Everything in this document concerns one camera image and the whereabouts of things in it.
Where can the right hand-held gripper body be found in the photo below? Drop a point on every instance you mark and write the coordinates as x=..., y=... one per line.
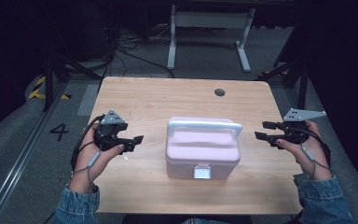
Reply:
x=293, y=132

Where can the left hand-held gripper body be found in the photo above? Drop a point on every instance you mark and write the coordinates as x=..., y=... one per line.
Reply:
x=107, y=135

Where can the person's left hand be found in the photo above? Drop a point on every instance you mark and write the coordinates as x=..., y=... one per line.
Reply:
x=88, y=161

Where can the person's right hand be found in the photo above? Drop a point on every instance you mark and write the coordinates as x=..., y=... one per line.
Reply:
x=313, y=158

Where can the black tripod stand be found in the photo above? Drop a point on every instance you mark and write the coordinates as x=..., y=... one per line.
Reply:
x=49, y=81
x=303, y=84

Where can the dark round table grommet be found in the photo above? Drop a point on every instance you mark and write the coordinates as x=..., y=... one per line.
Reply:
x=219, y=92

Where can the yellow black floor tape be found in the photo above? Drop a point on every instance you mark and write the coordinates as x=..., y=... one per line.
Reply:
x=38, y=90

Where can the metal floor rail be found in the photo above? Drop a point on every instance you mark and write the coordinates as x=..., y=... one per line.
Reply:
x=15, y=168

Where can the white metal desk frame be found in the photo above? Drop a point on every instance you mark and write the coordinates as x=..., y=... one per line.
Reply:
x=211, y=19

